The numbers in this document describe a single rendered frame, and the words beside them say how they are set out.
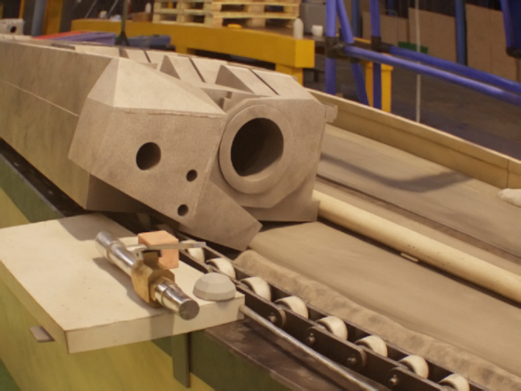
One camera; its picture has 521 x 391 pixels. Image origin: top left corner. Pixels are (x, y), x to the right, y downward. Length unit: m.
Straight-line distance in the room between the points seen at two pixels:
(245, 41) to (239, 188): 5.38
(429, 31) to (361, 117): 10.50
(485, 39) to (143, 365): 10.67
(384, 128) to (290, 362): 1.08
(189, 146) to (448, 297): 0.37
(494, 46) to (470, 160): 9.76
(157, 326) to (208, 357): 0.07
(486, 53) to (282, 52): 5.92
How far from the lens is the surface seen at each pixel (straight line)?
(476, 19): 11.49
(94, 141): 0.88
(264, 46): 6.19
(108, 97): 0.88
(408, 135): 1.66
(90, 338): 0.69
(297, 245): 1.07
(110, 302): 0.74
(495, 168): 1.49
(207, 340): 0.76
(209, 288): 0.76
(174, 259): 0.83
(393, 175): 1.46
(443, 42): 12.02
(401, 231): 1.05
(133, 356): 0.95
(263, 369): 0.69
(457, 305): 0.89
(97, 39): 2.82
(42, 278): 0.79
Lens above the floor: 1.11
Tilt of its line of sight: 16 degrees down
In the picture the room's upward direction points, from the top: 3 degrees clockwise
